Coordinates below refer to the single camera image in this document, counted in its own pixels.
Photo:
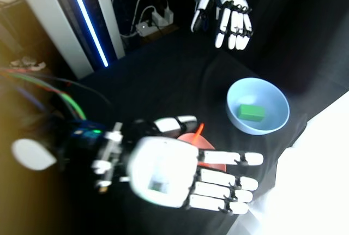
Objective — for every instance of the green block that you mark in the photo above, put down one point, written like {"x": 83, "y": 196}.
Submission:
{"x": 251, "y": 113}

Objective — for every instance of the orange round object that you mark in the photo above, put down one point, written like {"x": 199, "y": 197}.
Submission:
{"x": 203, "y": 143}

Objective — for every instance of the light blue bowl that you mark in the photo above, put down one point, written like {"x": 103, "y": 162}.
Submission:
{"x": 257, "y": 93}

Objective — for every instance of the black table cloth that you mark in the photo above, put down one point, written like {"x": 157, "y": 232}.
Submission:
{"x": 169, "y": 82}

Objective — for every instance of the white power strip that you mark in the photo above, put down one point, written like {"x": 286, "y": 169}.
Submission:
{"x": 148, "y": 27}

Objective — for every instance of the white column with blue light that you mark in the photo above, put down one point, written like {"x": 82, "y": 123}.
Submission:
{"x": 41, "y": 14}

